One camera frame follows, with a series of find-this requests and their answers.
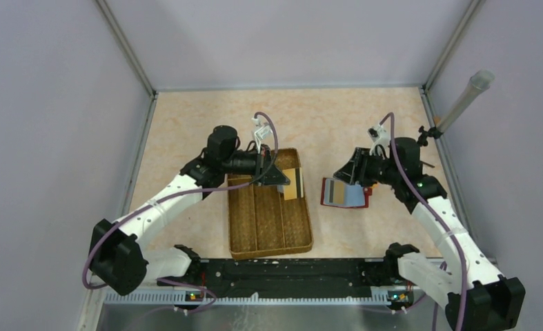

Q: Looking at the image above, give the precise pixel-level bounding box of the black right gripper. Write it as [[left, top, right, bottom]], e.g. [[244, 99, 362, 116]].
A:
[[334, 146, 401, 187]]

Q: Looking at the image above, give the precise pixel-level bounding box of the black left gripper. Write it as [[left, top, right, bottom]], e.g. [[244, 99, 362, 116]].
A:
[[222, 144, 290, 186]]

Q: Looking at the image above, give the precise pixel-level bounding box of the gold credit card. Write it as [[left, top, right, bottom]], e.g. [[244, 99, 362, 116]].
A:
[[325, 179, 346, 205], [279, 168, 305, 201]]

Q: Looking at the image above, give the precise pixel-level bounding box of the red leather card holder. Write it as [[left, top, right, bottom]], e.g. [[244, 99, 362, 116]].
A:
[[320, 178, 372, 209]]

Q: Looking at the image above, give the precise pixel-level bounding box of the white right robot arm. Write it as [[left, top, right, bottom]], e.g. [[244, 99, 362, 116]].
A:
[[333, 137, 526, 330]]

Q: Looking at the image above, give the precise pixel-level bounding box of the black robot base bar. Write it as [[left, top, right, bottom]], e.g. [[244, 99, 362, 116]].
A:
[[157, 258, 420, 306]]

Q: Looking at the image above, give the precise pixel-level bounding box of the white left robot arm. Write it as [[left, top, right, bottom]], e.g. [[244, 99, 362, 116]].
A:
[[83, 121, 290, 296]]

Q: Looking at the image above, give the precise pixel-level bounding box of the woven bamboo tray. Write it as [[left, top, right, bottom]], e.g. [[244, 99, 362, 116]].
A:
[[226, 147, 314, 261]]

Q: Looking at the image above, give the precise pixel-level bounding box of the black mini tripod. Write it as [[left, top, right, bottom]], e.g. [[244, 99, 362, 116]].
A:
[[417, 126, 443, 147]]

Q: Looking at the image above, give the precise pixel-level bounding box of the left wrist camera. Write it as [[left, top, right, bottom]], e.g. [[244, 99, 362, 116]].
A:
[[252, 117, 273, 152]]

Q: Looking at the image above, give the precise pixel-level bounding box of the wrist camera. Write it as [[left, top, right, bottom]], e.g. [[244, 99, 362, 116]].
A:
[[252, 117, 273, 152], [368, 125, 391, 150]]

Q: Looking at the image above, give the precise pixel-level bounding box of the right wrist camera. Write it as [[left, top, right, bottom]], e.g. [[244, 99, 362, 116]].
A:
[[368, 125, 391, 150]]

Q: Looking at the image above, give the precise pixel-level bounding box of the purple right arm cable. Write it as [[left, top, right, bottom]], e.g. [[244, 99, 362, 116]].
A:
[[378, 112, 468, 331]]

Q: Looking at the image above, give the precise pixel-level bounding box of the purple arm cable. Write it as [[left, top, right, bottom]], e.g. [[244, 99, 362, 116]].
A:
[[378, 112, 468, 331], [81, 112, 280, 291]]

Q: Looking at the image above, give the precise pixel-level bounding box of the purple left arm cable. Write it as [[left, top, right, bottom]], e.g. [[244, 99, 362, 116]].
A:
[[81, 112, 280, 291]]

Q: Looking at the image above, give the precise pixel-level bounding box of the aluminium frame rail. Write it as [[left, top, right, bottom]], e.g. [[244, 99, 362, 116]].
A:
[[95, 0, 158, 99]]

